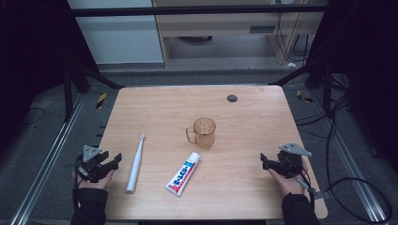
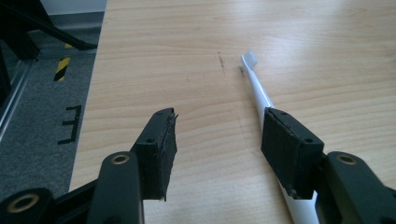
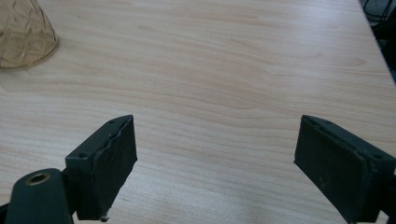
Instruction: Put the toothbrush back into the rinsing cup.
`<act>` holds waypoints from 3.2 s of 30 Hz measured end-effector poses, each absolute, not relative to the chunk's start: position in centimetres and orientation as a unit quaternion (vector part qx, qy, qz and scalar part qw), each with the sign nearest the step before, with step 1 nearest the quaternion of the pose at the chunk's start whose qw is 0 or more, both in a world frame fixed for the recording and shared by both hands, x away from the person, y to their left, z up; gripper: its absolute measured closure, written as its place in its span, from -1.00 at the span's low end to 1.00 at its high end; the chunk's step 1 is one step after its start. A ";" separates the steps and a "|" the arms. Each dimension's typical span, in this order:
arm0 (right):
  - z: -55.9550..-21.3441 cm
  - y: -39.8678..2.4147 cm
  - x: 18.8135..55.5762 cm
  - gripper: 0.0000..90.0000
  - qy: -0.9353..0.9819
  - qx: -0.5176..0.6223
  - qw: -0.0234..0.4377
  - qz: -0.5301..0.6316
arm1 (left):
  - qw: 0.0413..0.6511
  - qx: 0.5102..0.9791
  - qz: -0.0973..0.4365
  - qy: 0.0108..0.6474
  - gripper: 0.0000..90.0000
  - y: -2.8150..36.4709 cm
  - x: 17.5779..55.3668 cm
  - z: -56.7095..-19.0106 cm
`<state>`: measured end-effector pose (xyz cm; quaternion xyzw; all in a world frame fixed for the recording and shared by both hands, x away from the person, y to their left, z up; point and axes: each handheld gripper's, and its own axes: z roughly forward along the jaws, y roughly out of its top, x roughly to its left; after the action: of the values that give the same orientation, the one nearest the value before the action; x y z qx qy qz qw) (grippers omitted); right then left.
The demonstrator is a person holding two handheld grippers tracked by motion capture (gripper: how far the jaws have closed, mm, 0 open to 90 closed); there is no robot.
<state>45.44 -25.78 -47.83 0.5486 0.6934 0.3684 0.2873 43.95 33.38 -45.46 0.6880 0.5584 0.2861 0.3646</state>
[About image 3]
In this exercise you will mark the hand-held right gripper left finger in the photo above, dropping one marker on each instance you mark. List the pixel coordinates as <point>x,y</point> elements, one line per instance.
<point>102,168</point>

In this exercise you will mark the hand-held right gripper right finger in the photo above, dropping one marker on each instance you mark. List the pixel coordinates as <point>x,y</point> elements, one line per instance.
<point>336,168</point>

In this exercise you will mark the clear glass mug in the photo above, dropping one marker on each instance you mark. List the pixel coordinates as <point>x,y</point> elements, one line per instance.
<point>25,37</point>

